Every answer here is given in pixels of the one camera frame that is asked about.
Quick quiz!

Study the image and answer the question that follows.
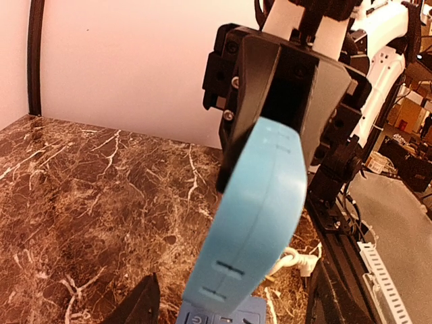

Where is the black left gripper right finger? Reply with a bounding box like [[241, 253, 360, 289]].
[[305, 261, 373, 323]]

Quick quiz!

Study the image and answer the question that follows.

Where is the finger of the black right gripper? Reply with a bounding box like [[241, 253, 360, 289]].
[[296, 52, 351, 169], [216, 34, 280, 193]]

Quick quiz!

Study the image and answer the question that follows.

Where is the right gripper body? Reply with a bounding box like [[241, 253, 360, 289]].
[[201, 22, 373, 176]]

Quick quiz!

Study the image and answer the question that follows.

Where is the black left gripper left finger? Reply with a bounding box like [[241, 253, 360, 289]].
[[104, 273, 161, 324]]

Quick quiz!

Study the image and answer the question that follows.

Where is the dark blue cube adapter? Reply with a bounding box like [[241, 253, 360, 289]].
[[175, 296, 267, 324]]

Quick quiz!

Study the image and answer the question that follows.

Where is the blue small charger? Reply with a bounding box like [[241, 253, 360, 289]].
[[183, 117, 308, 314]]

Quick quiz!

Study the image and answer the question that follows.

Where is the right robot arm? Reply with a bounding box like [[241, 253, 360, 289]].
[[202, 1, 420, 218]]

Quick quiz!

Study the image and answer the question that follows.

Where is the purple strip white cord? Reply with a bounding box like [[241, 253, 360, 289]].
[[269, 248, 320, 279]]

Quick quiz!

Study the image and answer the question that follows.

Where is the white slotted cable duct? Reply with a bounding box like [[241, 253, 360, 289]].
[[357, 242, 412, 324]]

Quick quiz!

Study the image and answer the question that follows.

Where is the black front rail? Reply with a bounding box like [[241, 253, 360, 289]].
[[305, 196, 372, 304]]

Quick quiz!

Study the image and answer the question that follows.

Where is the black frame post right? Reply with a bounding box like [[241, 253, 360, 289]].
[[27, 0, 45, 116]]

